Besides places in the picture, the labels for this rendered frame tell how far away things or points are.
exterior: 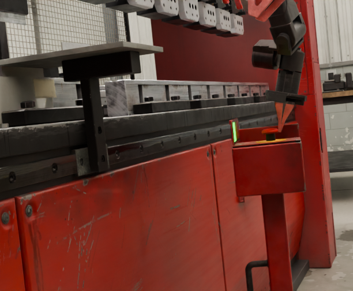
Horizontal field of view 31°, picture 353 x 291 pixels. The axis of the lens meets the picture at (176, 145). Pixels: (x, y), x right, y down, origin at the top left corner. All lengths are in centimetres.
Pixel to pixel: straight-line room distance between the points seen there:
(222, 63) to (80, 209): 228
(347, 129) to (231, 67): 529
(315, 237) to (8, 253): 249
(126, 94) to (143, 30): 745
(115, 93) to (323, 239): 191
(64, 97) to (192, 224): 53
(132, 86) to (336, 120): 694
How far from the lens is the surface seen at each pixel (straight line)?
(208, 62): 338
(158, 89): 186
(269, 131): 149
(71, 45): 122
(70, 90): 140
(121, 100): 165
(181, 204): 162
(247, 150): 146
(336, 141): 853
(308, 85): 325
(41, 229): 106
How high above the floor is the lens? 87
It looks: 3 degrees down
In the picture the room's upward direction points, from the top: 6 degrees counter-clockwise
